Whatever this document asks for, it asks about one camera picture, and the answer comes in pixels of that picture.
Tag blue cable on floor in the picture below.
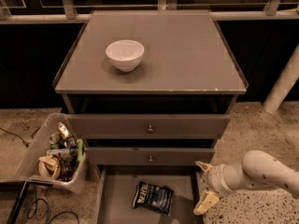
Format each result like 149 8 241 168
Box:
26 187 80 224

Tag bottom grey drawer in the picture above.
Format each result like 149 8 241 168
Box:
97 166 205 224

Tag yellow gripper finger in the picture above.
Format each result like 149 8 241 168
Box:
195 161 212 173
193 190 220 216

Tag clear plastic bin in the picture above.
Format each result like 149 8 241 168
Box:
17 113 88 193

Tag metal window railing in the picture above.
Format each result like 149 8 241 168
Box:
0 0 299 23

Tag middle grey drawer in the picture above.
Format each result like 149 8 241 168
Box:
85 139 215 166

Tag black cable on floor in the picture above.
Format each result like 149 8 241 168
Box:
0 126 41 148

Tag brass top drawer knob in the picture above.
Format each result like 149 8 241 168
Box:
147 125 154 133

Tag black metal frame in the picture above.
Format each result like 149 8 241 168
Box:
0 179 53 224

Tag blue chip bag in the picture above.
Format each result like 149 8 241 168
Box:
132 181 174 215

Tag orange silver can in bin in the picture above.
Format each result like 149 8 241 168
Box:
57 122 72 140

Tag green packet in bin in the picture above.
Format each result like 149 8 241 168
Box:
76 139 84 166

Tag top grey drawer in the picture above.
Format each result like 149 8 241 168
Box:
66 114 230 139

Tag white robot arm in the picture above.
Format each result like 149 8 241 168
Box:
193 45 299 216

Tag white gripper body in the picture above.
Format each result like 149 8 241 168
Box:
207 164 234 196

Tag white ceramic bowl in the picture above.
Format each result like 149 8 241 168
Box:
106 40 145 72

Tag grey drawer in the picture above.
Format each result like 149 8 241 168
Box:
97 166 205 224
66 114 230 139
85 139 215 166

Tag grey drawer cabinet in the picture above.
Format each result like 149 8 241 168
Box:
52 9 249 224

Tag tan round packet in bin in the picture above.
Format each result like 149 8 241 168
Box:
38 155 61 179

